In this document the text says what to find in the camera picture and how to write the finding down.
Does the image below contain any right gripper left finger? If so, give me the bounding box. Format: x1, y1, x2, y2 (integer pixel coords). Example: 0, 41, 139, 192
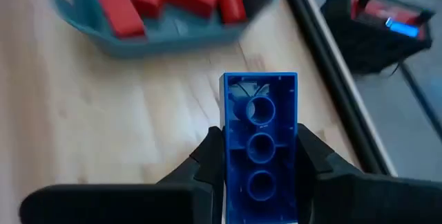
157, 126, 227, 224

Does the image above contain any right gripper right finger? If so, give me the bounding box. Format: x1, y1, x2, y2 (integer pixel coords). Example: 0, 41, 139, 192
297, 123, 442, 224

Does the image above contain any blue brick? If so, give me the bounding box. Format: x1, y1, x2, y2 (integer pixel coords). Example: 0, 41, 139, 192
220, 71, 298, 224

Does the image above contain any teal plastic bin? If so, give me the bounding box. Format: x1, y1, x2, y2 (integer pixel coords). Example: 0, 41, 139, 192
50, 0, 277, 59

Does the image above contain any red battery unit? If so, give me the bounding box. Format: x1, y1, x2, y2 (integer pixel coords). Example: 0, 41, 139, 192
350, 0, 434, 40

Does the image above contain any black table frame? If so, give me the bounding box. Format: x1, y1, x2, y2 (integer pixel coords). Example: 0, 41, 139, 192
276, 0, 398, 176

